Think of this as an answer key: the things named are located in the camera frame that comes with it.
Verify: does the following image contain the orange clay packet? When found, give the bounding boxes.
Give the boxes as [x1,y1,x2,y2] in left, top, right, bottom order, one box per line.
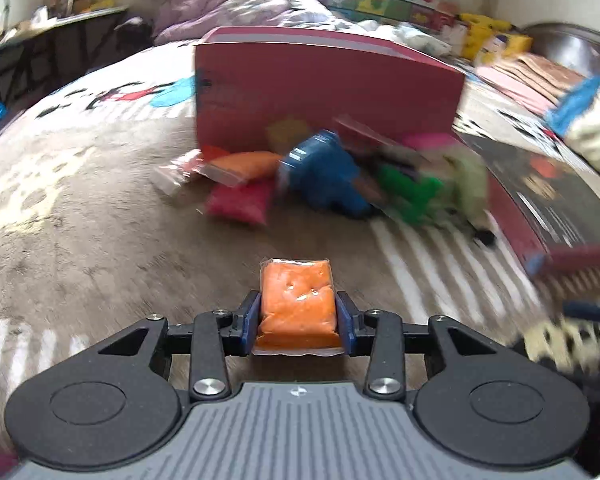
[151,146,282,196]
[252,258,343,356]

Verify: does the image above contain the portrait printed box lid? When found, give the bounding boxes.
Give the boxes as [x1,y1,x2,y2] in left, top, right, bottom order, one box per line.
[460,133,600,278]

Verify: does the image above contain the magenta clay packet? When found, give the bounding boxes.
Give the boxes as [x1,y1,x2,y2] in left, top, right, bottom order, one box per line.
[204,179,275,226]

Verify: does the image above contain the green toy bolt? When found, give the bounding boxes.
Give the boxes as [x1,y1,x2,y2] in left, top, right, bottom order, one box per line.
[376,165,443,226]

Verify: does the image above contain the mickey mouse bed blanket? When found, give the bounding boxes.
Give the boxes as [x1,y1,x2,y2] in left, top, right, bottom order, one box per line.
[0,39,600,461]

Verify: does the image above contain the blue toy bolt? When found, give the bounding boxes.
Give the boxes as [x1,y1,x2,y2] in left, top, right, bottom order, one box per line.
[278,130,373,218]

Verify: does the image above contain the light green clay packet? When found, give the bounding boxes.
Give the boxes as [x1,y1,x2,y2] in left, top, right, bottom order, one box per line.
[429,146,491,231]

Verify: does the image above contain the blue cream duvet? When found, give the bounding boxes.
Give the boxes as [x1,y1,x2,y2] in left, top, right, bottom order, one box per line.
[544,76,600,174]

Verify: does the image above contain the pink clay packet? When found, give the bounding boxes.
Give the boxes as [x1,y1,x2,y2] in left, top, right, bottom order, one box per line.
[400,132,462,152]

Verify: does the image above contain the yellow clay packet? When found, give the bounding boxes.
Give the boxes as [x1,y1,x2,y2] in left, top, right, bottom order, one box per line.
[265,117,312,155]

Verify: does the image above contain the folded pink blankets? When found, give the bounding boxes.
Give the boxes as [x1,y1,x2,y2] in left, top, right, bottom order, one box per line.
[476,53,585,116]

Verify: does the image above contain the red cardboard shoe box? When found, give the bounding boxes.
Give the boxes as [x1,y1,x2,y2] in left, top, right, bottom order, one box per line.
[194,26,465,152]

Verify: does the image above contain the dark wooden headboard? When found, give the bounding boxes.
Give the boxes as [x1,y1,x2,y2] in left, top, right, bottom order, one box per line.
[520,22,600,77]

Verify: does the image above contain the yellow cartoon pillow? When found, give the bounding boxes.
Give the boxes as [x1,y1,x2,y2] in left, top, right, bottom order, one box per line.
[474,32,533,67]

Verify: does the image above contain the pikachu plush toy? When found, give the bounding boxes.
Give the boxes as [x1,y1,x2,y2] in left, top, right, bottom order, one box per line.
[457,13,513,61]

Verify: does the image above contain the cluttered side desk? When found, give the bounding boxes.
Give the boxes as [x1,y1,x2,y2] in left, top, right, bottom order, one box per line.
[0,6,129,107]

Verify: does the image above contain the pink quilt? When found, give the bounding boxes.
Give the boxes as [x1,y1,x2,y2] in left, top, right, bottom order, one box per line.
[151,0,342,47]

